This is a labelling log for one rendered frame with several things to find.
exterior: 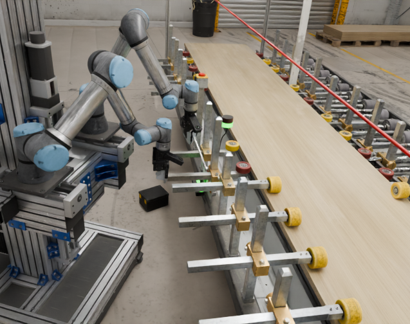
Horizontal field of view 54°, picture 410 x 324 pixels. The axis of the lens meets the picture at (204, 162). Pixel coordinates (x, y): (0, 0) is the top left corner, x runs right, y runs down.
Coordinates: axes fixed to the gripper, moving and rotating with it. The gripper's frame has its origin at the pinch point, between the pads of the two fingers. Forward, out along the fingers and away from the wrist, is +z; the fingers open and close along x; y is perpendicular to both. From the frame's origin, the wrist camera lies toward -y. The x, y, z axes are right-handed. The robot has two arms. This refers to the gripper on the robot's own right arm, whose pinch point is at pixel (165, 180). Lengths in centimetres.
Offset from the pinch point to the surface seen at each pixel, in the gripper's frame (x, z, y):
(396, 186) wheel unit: 35, -15, -109
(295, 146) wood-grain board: -19, -9, -79
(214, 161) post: -2.2, -10.0, -25.6
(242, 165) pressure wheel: 0.6, -8.9, -40.7
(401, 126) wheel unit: -5, -29, -134
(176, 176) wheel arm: 1.5, -3.6, -5.4
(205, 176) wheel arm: 1.5, -3.2, -20.9
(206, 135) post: -27.2, -13.3, -25.8
